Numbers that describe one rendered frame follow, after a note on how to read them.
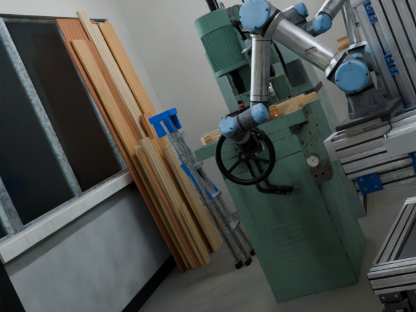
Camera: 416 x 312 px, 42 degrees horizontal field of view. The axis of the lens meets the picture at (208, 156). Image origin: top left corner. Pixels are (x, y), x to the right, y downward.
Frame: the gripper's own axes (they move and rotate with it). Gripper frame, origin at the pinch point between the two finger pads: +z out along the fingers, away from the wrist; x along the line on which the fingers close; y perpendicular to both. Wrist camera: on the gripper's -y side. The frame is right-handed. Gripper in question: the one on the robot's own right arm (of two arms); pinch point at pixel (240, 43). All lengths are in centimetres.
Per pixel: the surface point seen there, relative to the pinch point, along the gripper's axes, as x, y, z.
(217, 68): 2.1, -6.7, 16.9
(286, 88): 3.0, -38.9, -6.9
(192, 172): -4, -86, 81
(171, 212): -6, -123, 124
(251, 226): 66, -57, 30
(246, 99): 15.1, -22.6, 9.8
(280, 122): 34.3, -25.8, -4.8
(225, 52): -1.2, -2.2, 9.4
